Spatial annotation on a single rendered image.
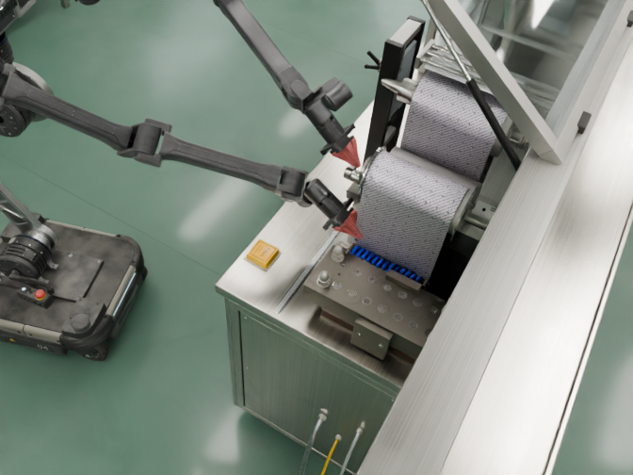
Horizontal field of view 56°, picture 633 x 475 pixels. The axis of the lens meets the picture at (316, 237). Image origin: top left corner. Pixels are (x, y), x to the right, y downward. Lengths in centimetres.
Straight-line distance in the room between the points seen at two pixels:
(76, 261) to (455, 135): 170
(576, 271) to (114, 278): 189
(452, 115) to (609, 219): 47
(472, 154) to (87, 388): 179
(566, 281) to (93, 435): 191
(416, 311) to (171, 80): 270
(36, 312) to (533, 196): 205
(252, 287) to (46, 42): 298
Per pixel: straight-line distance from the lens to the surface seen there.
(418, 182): 147
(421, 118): 162
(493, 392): 105
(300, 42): 425
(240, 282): 174
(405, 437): 74
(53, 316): 259
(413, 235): 154
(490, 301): 86
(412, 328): 155
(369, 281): 161
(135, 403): 259
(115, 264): 266
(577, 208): 136
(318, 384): 186
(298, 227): 186
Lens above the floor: 233
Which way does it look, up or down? 51 degrees down
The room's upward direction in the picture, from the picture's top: 6 degrees clockwise
